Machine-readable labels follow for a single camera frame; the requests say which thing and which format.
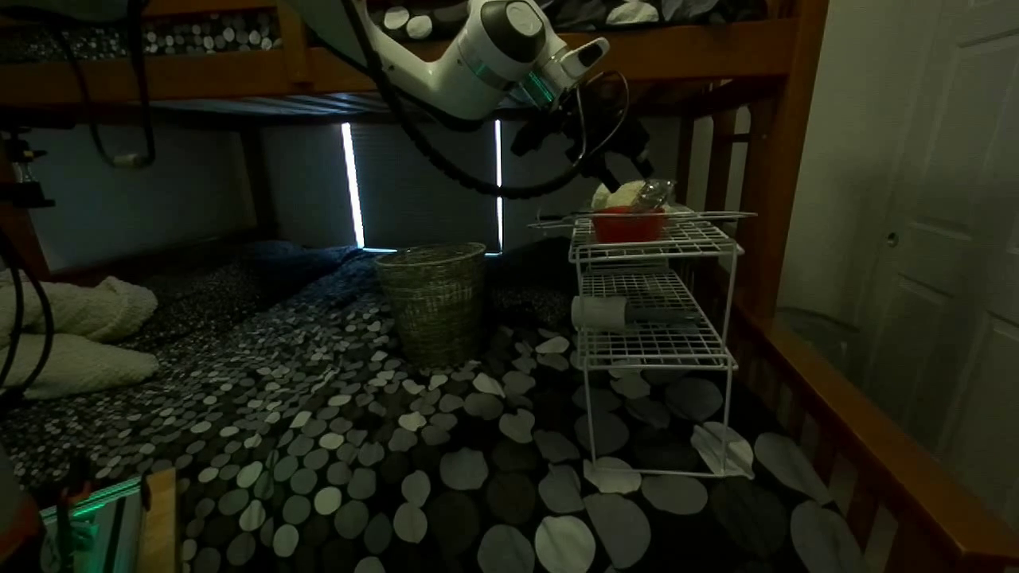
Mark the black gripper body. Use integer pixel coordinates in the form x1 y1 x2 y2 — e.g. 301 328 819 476
511 74 642 164

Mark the white snack packet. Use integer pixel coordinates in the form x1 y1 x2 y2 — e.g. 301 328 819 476
588 176 679 215

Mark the red bowl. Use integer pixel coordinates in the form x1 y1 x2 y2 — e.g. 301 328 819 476
588 207 672 245

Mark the woven wicker basket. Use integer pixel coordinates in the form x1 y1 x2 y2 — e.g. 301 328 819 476
373 238 490 371

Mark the white roll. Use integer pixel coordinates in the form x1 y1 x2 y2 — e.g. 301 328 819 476
568 291 633 333

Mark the dark window blind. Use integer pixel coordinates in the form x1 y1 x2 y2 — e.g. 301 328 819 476
339 119 511 255

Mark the white door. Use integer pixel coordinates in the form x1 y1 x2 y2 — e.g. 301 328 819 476
778 0 1019 529

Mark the large-dotted black blanket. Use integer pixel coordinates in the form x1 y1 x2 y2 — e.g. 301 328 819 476
172 283 869 573

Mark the small-dotted black sheet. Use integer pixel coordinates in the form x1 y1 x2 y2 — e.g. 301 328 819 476
0 249 400 503

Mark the white pillow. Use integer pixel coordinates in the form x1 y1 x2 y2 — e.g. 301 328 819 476
0 270 161 342
0 332 165 405

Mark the wooden bunk bed frame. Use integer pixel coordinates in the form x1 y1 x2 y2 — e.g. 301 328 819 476
0 0 1019 573

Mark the white wire shelf rack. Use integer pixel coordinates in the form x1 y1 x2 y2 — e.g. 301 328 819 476
530 203 764 484

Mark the black hanging cable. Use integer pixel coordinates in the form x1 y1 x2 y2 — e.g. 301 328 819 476
58 0 159 172

